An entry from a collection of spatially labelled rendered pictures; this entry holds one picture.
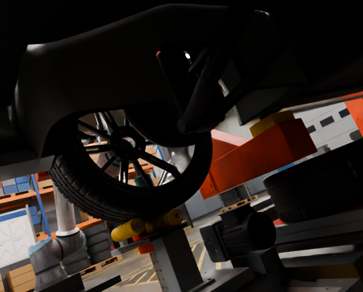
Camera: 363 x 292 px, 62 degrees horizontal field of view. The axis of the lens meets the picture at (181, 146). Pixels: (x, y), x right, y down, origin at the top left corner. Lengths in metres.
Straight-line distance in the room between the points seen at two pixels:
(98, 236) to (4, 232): 2.46
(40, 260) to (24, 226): 5.33
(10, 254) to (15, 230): 0.47
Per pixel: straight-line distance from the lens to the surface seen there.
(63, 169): 1.04
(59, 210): 2.15
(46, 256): 2.12
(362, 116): 3.21
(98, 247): 8.71
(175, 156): 1.40
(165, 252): 1.15
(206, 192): 1.68
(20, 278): 10.73
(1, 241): 7.34
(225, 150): 1.51
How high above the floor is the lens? 0.49
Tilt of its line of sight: 12 degrees up
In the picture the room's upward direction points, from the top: 22 degrees counter-clockwise
